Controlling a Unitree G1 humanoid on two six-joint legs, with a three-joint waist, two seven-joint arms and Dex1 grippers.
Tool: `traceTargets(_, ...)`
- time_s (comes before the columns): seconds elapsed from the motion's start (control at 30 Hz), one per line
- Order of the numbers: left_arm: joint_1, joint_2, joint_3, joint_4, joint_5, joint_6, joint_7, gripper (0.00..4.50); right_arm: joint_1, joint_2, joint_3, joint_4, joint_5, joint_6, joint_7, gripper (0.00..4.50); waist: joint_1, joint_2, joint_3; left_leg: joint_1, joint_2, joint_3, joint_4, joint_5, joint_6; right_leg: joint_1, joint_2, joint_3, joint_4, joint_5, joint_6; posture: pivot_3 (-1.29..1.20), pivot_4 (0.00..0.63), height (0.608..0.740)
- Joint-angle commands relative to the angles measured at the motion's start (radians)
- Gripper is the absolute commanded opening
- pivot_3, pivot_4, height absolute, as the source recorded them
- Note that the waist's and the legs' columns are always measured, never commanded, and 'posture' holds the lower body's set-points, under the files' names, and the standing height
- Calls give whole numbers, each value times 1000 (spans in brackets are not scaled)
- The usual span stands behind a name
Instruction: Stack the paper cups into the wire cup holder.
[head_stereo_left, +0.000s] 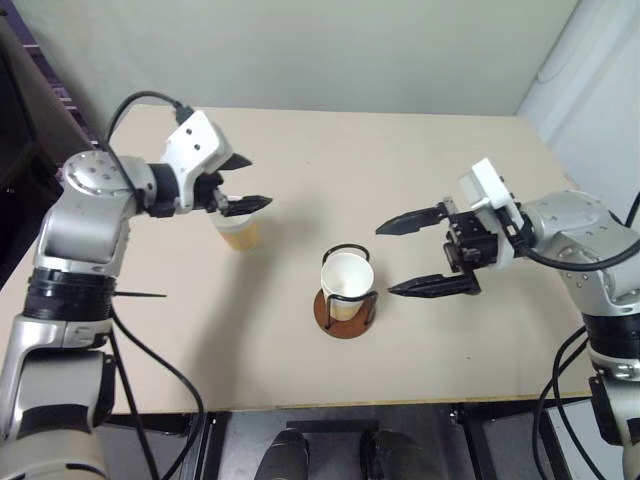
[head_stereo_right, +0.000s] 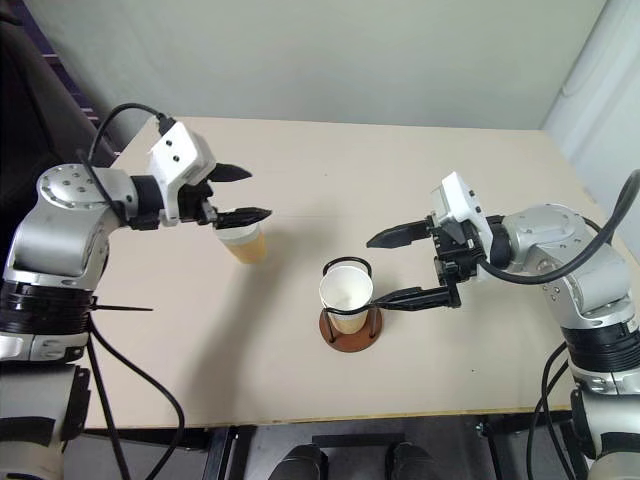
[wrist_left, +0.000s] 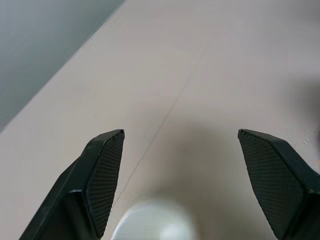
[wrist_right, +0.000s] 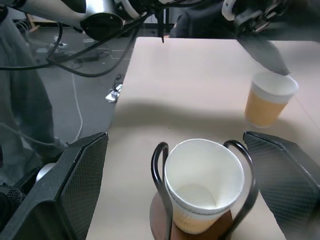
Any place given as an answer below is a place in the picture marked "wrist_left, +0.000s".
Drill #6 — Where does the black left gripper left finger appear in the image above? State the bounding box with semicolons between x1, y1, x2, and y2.
19;128;125;240

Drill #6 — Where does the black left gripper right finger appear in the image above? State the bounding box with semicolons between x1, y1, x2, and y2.
237;128;320;240

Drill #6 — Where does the white paper cup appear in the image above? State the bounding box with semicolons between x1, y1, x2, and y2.
111;191;199;240

